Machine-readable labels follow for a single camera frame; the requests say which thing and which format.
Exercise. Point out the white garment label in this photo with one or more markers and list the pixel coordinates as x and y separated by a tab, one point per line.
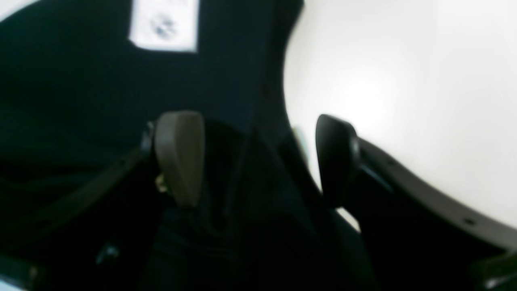
165	25

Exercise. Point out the black T-shirt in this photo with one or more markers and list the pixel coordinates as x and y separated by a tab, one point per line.
75	94

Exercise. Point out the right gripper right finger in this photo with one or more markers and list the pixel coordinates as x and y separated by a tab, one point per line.
417	238

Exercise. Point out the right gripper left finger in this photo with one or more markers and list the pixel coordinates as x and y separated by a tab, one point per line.
174	148

